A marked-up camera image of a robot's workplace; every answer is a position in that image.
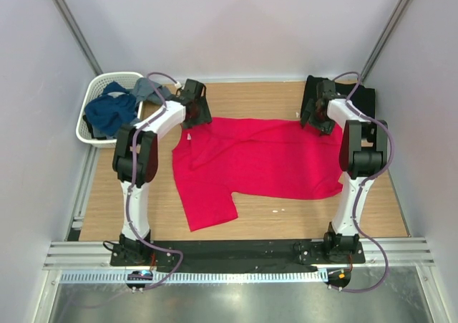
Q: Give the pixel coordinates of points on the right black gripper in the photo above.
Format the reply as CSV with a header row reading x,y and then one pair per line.
x,y
325,128

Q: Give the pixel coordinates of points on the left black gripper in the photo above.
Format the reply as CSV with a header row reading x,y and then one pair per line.
x,y
204,117

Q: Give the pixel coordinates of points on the red t shirt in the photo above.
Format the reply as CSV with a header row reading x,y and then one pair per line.
x,y
273,158

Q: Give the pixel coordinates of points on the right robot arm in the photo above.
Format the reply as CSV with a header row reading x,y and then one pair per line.
x,y
363,154

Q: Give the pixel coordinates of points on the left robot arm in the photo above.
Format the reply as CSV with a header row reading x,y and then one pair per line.
x,y
135,158

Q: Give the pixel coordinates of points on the folded black t shirt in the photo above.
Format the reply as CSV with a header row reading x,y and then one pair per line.
x,y
363,99

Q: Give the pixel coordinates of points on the grey blue t shirt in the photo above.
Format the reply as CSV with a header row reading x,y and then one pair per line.
x,y
127,102

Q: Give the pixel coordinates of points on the dark blue t shirt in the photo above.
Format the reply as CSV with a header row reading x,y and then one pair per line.
x,y
101,112

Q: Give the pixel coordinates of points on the white plastic laundry basket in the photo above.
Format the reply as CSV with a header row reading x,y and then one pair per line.
x,y
95,88

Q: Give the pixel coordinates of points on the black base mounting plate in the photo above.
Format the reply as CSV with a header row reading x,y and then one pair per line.
x,y
231,256

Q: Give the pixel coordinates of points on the right aluminium corner post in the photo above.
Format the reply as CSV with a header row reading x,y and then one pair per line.
x,y
394,20

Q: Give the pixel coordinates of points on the aluminium corner post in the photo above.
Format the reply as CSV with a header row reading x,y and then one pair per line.
x,y
394,20
79,38

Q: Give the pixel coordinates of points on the left aluminium corner post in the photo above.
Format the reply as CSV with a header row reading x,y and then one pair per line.
x,y
79,38

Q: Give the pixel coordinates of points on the slotted white cable duct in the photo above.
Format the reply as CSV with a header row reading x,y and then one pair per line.
x,y
141,277

